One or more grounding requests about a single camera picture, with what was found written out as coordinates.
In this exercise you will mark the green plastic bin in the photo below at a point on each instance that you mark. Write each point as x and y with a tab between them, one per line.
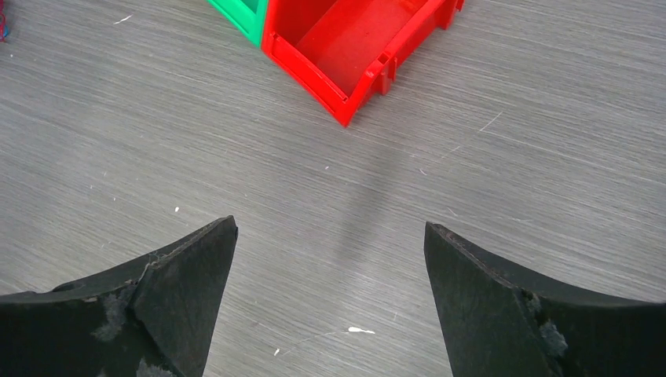
248	16

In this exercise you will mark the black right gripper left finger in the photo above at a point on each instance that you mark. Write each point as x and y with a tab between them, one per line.
151	316

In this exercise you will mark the red plastic bin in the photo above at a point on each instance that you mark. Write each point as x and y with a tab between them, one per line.
343	52

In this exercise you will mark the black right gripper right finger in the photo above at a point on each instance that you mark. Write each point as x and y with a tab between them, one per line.
499	318

